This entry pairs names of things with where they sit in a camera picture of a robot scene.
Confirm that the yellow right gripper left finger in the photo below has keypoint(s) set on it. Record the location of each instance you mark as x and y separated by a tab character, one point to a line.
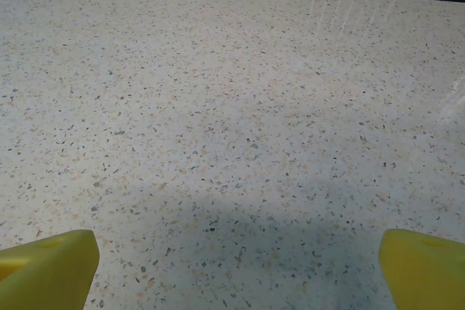
47	273

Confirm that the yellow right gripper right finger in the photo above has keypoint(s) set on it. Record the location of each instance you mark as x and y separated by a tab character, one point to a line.
428	273

